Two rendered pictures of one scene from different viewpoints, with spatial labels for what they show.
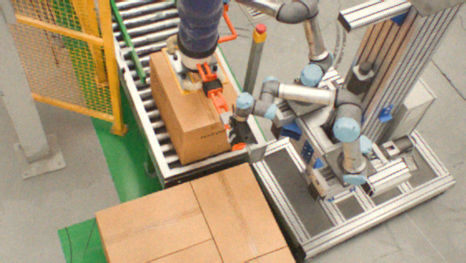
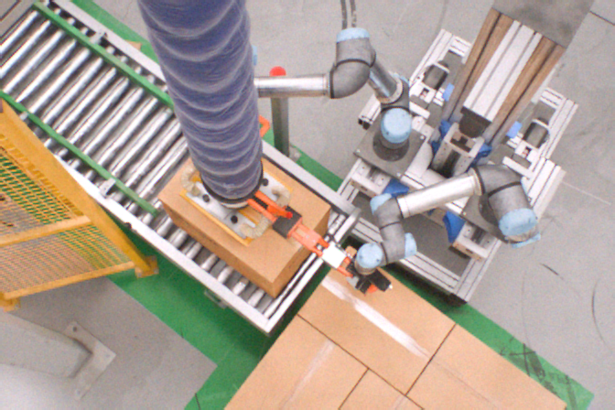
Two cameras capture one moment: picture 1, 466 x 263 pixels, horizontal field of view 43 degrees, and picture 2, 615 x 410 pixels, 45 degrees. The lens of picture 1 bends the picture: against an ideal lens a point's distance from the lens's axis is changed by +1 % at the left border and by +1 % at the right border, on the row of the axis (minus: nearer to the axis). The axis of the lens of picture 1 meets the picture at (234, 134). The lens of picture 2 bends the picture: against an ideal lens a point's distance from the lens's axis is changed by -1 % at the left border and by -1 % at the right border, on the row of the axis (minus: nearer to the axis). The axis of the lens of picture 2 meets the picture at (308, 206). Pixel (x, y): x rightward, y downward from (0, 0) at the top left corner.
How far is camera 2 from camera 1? 124 cm
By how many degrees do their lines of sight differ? 18
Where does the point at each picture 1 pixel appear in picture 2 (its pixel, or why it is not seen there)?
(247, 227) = (398, 329)
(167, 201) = (287, 356)
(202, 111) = (275, 238)
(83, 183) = (151, 362)
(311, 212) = (443, 244)
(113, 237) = not seen: outside the picture
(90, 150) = (130, 316)
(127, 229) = not seen: outside the picture
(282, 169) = not seen: hidden behind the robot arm
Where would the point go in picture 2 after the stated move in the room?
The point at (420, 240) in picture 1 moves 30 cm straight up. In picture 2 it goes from (567, 192) to (587, 175)
